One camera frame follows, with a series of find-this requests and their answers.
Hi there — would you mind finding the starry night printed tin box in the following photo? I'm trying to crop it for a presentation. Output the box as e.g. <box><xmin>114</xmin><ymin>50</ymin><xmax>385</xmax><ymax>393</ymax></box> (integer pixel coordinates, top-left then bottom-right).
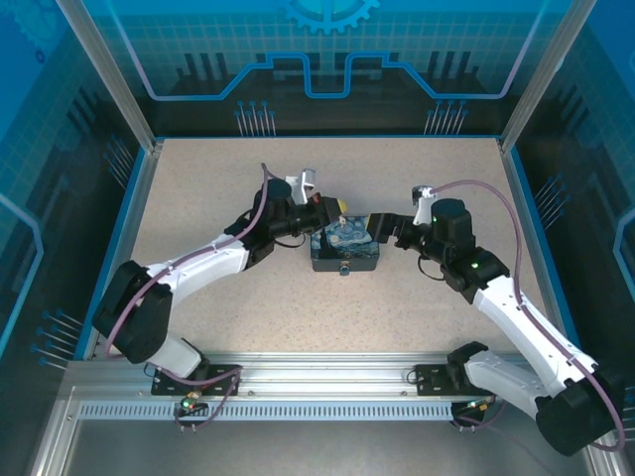
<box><xmin>310</xmin><ymin>213</ymin><xmax>382</xmax><ymax>274</ymax></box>

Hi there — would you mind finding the black base plate right arm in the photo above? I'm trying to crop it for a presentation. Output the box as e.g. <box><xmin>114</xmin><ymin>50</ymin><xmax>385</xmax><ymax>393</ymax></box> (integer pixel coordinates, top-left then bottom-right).
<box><xmin>414</xmin><ymin>364</ymin><xmax>477</xmax><ymax>398</ymax></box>

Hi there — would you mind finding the black base plate left arm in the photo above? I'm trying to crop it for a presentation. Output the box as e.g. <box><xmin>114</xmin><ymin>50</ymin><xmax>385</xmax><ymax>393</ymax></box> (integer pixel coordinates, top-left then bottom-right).
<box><xmin>151</xmin><ymin>364</ymin><xmax>243</xmax><ymax>398</ymax></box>

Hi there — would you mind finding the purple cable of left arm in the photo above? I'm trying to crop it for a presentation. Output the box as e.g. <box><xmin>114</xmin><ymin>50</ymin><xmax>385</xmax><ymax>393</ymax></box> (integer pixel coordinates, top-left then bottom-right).
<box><xmin>102</xmin><ymin>162</ymin><xmax>244</xmax><ymax>433</ymax></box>

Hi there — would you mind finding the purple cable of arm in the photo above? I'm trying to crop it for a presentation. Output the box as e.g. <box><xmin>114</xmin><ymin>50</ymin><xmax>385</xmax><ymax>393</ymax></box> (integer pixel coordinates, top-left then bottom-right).
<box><xmin>102</xmin><ymin>162</ymin><xmax>244</xmax><ymax>433</ymax></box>
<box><xmin>429</xmin><ymin>178</ymin><xmax>626</xmax><ymax>452</ymax></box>

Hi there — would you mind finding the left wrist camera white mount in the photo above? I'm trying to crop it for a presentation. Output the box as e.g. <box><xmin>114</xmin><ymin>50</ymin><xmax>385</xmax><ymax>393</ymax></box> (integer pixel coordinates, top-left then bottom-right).
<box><xmin>285</xmin><ymin>168</ymin><xmax>318</xmax><ymax>205</ymax></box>

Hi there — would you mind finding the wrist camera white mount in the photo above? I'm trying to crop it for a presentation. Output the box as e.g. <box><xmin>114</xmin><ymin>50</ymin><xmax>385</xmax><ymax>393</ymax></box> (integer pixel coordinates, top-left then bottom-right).
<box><xmin>410</xmin><ymin>184</ymin><xmax>438</xmax><ymax>227</ymax></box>
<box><xmin>285</xmin><ymin>168</ymin><xmax>318</xmax><ymax>205</ymax></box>

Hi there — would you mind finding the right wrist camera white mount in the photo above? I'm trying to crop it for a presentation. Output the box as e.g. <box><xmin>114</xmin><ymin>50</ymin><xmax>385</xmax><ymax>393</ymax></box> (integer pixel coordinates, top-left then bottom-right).
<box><xmin>410</xmin><ymin>184</ymin><xmax>438</xmax><ymax>227</ymax></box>

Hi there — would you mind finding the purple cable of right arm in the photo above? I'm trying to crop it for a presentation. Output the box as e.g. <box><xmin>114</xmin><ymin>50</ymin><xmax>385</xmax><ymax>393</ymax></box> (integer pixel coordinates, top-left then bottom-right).
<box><xmin>429</xmin><ymin>178</ymin><xmax>626</xmax><ymax>452</ymax></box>

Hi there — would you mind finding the aluminium side rail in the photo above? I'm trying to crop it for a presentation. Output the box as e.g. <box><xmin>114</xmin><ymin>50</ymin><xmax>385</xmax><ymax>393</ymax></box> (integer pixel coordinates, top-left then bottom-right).
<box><xmin>82</xmin><ymin>140</ymin><xmax>164</xmax><ymax>361</ymax></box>
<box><xmin>497</xmin><ymin>138</ymin><xmax>589</xmax><ymax>361</ymax></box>

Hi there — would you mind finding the aluminium extrusion rail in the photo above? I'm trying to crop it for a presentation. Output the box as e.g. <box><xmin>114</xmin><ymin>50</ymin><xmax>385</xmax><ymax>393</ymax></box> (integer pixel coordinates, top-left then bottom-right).
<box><xmin>63</xmin><ymin>352</ymin><xmax>594</xmax><ymax>398</ymax></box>

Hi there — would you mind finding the aluminium frame post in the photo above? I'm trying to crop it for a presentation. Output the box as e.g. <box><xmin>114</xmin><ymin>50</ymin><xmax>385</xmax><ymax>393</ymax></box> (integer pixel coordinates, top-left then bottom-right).
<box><xmin>497</xmin><ymin>0</ymin><xmax>585</xmax><ymax>155</ymax></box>
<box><xmin>54</xmin><ymin>0</ymin><xmax>166</xmax><ymax>154</ymax></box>

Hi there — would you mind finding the slotted grey cable duct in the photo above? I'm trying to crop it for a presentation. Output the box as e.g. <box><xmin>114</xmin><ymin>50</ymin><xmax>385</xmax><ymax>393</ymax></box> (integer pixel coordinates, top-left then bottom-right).
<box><xmin>77</xmin><ymin>401</ymin><xmax>502</xmax><ymax>423</ymax></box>

